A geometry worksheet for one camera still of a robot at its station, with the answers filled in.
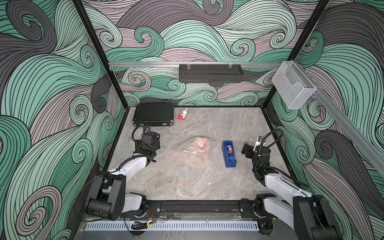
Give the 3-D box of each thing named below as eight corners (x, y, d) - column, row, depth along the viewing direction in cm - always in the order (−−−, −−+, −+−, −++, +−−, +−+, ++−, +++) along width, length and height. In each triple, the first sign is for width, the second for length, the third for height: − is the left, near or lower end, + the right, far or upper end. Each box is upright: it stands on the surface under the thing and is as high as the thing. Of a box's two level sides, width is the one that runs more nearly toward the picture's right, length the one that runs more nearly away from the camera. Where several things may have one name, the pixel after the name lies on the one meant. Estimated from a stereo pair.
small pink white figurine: (177, 119, 115) (176, 112, 108) (177, 115, 117) (176, 108, 111) (187, 119, 115) (187, 112, 108) (187, 115, 117) (187, 108, 111)
